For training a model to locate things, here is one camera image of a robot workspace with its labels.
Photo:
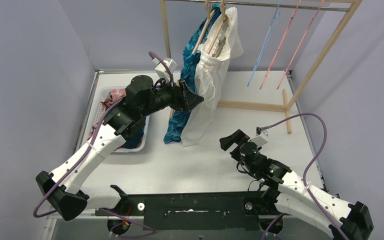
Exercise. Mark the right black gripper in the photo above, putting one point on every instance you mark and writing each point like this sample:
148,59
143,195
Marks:
237,137

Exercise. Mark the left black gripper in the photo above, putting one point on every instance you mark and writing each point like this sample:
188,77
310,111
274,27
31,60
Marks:
182,97

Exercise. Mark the pink navy floral shorts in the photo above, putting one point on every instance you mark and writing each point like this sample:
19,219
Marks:
107,98

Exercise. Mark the navy blue shorts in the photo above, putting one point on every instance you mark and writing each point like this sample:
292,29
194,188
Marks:
136,139

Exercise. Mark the pink hanger of floral shorts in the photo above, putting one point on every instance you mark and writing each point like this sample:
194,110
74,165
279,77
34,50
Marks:
279,43

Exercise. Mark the white drawstring shorts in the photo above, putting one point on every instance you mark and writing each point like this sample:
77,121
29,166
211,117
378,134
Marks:
211,73

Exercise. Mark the white plastic basket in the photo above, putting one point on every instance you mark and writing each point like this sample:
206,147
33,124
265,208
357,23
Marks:
114,129

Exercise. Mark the wooden hanger front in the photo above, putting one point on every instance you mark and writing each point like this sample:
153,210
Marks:
220,26

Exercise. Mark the wooden hanger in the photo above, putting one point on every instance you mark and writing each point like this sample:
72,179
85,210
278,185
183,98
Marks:
210,14
220,26

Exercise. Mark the light blue hanger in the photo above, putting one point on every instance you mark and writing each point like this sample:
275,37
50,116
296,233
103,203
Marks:
266,41

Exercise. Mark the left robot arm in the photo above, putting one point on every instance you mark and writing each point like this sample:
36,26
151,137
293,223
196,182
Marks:
62,187

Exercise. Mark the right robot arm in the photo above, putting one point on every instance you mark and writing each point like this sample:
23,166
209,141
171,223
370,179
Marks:
289,194

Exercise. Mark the dark teal patterned shorts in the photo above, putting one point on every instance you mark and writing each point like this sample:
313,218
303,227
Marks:
179,119

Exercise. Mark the wooden hanger rear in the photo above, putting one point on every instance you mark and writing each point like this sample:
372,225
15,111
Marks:
210,14

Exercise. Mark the wooden clothes rack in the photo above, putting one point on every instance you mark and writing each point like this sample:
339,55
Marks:
287,103

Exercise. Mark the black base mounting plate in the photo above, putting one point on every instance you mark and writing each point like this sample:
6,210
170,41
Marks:
197,211

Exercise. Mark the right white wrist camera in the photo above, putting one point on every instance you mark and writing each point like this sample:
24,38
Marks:
262,136

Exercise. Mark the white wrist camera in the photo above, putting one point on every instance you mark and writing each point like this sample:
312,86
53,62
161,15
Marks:
166,69
262,136

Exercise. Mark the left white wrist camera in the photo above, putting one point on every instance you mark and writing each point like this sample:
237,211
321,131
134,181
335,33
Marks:
166,69

